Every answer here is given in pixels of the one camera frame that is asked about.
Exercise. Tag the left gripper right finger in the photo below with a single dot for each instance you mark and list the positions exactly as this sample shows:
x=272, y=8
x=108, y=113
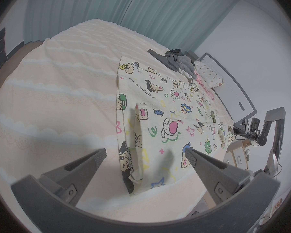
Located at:
x=215, y=176

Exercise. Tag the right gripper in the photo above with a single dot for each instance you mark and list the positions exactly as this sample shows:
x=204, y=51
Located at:
x=241, y=129

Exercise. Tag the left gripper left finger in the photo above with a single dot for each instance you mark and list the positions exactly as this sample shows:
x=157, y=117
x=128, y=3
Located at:
x=72, y=176

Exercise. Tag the white printed pyjama top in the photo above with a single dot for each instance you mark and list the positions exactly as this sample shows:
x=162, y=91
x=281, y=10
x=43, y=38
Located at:
x=160, y=110

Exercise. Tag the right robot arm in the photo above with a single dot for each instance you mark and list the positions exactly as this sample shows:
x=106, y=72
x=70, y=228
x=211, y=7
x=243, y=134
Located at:
x=265, y=130

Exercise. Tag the bed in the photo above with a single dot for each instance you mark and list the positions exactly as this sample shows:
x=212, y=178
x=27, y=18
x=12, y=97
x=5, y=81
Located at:
x=63, y=101

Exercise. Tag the white wooden drawer cabinet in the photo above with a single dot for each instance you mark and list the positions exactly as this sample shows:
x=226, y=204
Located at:
x=240, y=156

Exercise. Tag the pink garment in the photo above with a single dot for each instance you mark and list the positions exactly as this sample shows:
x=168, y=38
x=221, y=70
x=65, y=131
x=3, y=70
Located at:
x=204, y=87

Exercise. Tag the white printed pillow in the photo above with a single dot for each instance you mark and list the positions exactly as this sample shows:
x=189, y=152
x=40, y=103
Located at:
x=209, y=74

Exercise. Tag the white garment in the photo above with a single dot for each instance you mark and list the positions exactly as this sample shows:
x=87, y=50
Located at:
x=190, y=75

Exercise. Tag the light grey garment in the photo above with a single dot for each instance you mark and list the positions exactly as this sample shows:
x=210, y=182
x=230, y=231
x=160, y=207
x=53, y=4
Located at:
x=184, y=63

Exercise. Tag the grey bedside table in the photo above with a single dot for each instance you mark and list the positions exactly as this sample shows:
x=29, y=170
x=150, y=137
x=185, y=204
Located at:
x=192, y=55

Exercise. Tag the black garment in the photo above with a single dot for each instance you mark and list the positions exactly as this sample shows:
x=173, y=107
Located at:
x=176, y=52

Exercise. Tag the dark grey garment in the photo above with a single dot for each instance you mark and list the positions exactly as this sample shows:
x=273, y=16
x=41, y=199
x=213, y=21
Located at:
x=162, y=59

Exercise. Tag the blue-green curtain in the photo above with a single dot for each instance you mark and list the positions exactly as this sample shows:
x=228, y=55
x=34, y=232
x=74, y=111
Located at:
x=179, y=18
x=75, y=11

